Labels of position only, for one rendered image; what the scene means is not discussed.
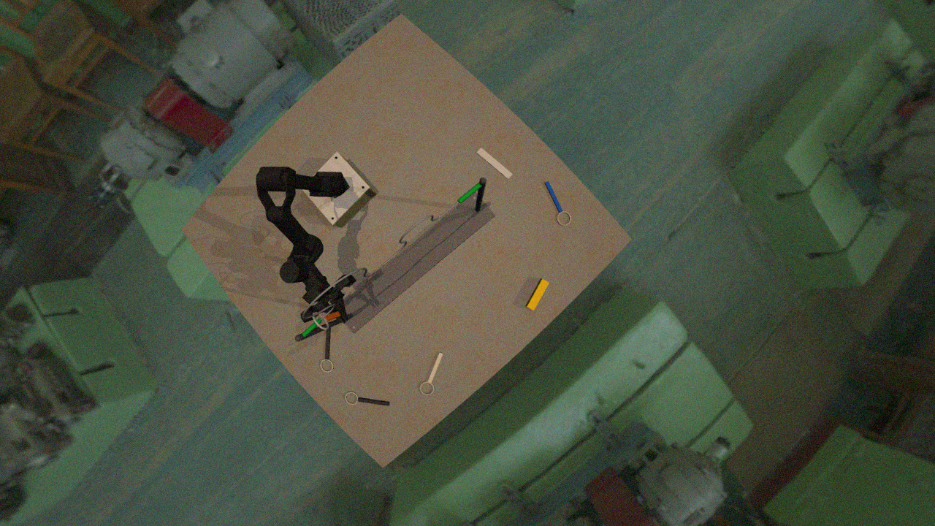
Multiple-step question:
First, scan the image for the orange handle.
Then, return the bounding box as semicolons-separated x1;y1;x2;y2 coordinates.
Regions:
312;311;341;330

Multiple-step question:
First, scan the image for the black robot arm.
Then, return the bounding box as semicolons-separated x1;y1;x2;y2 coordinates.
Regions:
256;167;350;304

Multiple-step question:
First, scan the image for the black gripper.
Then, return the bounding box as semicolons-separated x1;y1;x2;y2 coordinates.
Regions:
304;273;356;323

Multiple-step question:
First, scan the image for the beige flat bar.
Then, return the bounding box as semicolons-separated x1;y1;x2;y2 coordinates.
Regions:
477;148;512;179

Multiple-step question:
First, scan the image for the tan handle with round loop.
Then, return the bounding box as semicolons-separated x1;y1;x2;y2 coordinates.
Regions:
419;352;443;395

